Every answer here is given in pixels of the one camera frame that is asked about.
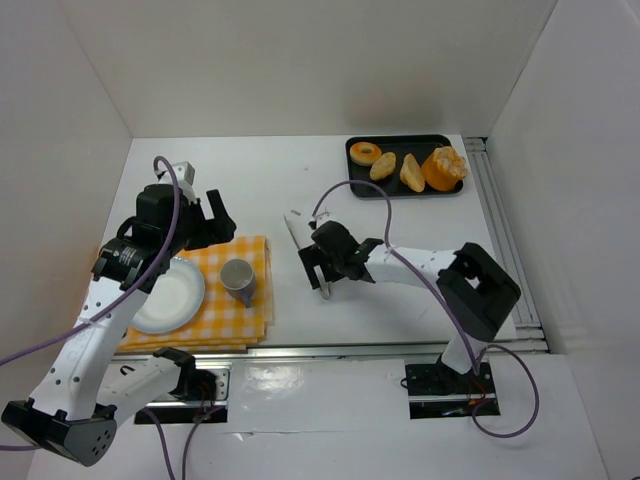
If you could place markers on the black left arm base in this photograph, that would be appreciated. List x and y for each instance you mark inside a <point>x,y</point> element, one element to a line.
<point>206,401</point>

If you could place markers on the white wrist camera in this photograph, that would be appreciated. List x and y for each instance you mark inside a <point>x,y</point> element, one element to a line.
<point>183,171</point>
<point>319,219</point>

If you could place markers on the stainless steel serving tongs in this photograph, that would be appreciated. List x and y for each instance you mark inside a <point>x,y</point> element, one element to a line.
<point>299,233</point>

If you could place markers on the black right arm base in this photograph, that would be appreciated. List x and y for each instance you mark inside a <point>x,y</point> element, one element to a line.
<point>435,392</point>

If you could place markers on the black food tray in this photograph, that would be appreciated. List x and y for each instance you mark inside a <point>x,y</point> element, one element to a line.
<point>421,146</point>

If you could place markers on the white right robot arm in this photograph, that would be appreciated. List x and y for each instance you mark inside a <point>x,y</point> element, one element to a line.
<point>475,292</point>

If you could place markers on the white ceramic plate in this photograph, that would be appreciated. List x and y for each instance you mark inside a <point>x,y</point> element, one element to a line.
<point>175,299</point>

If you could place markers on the aluminium side rail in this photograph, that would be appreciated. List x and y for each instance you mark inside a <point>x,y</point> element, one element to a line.
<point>529,330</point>

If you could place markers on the purple ceramic mug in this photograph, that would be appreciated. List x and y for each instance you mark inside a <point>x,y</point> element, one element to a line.
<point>239,280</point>

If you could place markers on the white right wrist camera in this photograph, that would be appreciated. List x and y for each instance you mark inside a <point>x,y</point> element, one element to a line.
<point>319,219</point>

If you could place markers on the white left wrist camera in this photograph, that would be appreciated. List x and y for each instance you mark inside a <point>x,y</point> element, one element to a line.
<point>183,171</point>

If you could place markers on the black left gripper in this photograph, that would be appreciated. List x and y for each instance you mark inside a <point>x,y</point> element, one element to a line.
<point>209,226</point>

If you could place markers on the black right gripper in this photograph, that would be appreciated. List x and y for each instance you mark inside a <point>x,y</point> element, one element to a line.
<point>310,262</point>

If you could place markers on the yellow checkered cloth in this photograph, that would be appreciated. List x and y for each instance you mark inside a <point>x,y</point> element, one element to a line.
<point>222,322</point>

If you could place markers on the aluminium front rail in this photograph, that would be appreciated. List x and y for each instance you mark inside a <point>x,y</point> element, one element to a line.
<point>326,351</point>

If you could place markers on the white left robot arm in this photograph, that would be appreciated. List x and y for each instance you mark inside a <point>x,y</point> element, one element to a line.
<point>72,413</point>

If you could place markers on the ring donut bread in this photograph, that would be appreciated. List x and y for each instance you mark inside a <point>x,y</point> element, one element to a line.
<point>364,153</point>

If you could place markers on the oval bread roll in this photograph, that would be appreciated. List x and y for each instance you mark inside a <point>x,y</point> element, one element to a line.
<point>383,167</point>

